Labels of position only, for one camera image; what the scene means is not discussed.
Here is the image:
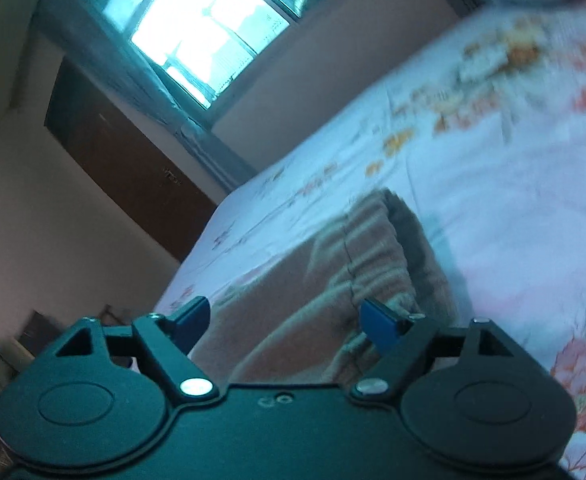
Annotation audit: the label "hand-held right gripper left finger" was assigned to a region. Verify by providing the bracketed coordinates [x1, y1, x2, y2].
[54, 296, 220, 402]

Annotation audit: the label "window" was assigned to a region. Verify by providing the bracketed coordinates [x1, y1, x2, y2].
[89, 0, 326, 112]

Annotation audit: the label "bed with floral sheet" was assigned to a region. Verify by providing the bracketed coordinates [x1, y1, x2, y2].
[152, 1, 586, 480]

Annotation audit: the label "beige pants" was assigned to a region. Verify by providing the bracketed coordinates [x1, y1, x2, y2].
[188, 187, 468, 387]

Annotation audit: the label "brown wooden door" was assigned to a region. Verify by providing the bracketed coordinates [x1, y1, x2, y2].
[44, 56, 220, 264]

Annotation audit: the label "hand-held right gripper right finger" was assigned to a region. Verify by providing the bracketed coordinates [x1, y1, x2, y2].
[350, 298, 518, 403]

